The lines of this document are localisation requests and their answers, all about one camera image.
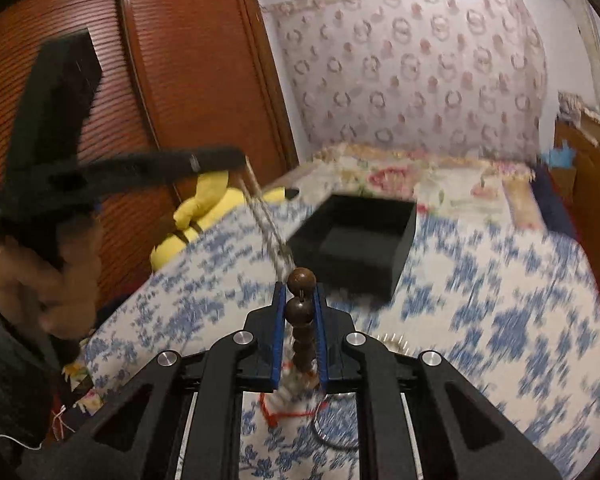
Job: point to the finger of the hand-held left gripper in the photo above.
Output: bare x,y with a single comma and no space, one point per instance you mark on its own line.
60,100
170,167

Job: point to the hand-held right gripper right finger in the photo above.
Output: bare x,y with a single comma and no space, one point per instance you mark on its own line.
320,340

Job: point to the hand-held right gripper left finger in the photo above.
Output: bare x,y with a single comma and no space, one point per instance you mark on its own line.
279,340

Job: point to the black square box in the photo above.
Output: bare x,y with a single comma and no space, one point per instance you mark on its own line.
360,265

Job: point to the person's left forearm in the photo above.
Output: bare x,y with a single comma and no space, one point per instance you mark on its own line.
10,385

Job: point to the person's left hand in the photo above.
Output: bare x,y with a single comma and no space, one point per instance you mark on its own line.
40,290

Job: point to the yellow plush toy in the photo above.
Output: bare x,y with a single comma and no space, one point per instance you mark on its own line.
207,195

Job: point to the silver bangle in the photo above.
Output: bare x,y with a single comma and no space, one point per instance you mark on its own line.
325,435

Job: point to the brown wooden wardrobe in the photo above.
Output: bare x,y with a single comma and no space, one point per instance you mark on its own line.
180,60

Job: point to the blue floral blanket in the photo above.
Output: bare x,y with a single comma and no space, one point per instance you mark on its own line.
480,310

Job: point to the pink floral bedsheet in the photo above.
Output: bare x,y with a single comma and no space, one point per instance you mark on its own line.
455,180

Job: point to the floral covered headboard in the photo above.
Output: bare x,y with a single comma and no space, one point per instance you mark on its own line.
405,70

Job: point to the dark blue cloth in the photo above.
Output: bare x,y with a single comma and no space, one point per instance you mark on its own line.
555,205

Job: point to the blue crumpled bag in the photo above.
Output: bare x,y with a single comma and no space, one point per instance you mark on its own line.
560,155

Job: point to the wooden bedside cabinet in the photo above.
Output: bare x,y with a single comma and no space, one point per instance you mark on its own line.
595,200

